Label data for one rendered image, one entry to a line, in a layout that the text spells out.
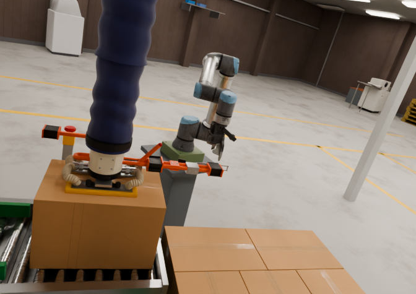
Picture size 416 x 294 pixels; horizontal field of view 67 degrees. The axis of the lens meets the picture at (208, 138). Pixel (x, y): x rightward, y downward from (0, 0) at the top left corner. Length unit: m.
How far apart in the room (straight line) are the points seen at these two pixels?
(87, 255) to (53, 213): 0.29
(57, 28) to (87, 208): 8.53
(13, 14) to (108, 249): 9.39
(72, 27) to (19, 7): 1.52
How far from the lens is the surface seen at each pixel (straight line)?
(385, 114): 4.68
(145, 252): 1.79
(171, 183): 2.64
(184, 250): 2.04
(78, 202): 1.59
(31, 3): 10.72
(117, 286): 1.72
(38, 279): 1.81
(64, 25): 9.91
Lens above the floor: 1.85
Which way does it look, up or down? 20 degrees down
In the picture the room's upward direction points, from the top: 15 degrees clockwise
